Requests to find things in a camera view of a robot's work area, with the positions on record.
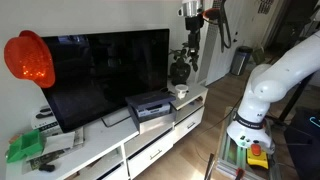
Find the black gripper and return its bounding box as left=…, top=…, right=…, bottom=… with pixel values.
left=187, top=29, right=201, bottom=58

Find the white plastic jar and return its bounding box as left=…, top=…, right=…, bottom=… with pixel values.
left=174, top=83, right=190, bottom=91

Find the black flat screen television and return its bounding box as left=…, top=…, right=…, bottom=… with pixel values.
left=39, top=28, right=171, bottom=134

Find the black tripod stand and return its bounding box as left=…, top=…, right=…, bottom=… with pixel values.
left=277, top=73, right=316, bottom=124

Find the white television stand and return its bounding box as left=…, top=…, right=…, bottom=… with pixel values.
left=4, top=79, right=209, bottom=180

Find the green leafy houseplant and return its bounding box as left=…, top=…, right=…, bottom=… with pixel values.
left=168, top=41, right=201, bottom=73

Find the white perforated heater panel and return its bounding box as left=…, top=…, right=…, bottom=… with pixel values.
left=198, top=23, right=221, bottom=84

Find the glossy black plant pot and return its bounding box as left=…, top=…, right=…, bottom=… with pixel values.
left=169, top=61, right=192, bottom=86

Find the white interior door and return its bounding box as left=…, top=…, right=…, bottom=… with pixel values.
left=205, top=0, right=268, bottom=87

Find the grey trash can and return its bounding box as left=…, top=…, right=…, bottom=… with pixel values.
left=229, top=45, right=254, bottom=77

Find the dark blue cardboard box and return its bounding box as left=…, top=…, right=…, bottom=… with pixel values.
left=125, top=91, right=178, bottom=135

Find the thin black rod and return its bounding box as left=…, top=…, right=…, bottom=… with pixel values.
left=203, top=152, right=216, bottom=180

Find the yellow emergency stop box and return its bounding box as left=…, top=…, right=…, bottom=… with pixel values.
left=246, top=142, right=270, bottom=170

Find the black case with blue light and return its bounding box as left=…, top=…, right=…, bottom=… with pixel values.
left=283, top=106, right=320, bottom=180

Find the white paper envelope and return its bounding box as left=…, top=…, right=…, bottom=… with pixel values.
left=41, top=130, right=77, bottom=156

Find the white carton with black print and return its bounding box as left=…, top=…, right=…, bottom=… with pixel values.
left=30, top=104, right=63, bottom=136

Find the small black object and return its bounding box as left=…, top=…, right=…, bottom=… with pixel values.
left=37, top=163, right=57, bottom=173

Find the green plastic bin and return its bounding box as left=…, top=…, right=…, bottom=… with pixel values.
left=5, top=129, right=45, bottom=164

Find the printed magazine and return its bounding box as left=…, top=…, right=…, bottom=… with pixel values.
left=21, top=126, right=85, bottom=175

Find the small brown box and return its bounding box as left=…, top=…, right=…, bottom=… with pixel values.
left=7, top=132, right=23, bottom=145

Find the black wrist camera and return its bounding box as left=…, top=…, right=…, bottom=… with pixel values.
left=184, top=15, right=205, bottom=32

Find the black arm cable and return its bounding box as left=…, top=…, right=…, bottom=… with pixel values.
left=217, top=0, right=233, bottom=54

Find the white drawer with metal handle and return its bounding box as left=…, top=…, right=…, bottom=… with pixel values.
left=127, top=131, right=175, bottom=180
left=97, top=162, right=130, bottom=180
left=172, top=106, right=206, bottom=144

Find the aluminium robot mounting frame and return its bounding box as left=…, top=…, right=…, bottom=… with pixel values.
left=214, top=105, right=282, bottom=180

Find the red handled clamp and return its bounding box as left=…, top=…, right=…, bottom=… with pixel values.
left=234, top=167, right=245, bottom=180

